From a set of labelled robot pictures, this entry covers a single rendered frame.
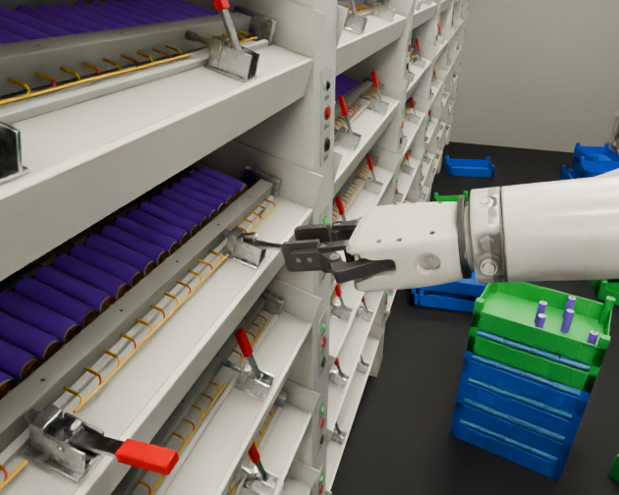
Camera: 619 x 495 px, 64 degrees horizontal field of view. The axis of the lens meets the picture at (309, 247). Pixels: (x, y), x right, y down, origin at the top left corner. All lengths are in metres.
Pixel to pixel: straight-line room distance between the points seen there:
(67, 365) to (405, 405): 1.39
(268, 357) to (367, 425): 0.95
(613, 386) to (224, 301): 1.66
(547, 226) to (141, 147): 0.30
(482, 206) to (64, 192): 0.31
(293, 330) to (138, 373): 0.37
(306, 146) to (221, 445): 0.37
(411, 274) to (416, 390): 1.32
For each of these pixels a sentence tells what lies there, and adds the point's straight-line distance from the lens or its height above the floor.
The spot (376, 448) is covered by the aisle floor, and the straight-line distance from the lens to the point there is 1.56.
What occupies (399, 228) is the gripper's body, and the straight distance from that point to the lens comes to 0.45.
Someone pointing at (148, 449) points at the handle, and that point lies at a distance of 0.33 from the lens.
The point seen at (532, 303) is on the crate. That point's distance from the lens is 1.51.
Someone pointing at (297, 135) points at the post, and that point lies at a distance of 0.65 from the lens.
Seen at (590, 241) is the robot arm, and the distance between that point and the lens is 0.43.
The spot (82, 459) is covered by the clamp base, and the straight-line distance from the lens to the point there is 0.35.
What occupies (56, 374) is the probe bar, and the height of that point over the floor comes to 0.96.
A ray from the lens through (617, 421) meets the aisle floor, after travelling 1.87.
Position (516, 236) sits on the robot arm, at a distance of 0.43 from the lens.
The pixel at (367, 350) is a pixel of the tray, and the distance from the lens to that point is 1.61.
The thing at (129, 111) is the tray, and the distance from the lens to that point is 0.36.
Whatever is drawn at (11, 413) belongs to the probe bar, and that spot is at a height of 0.96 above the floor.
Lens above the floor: 1.19
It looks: 28 degrees down
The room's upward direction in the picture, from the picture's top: straight up
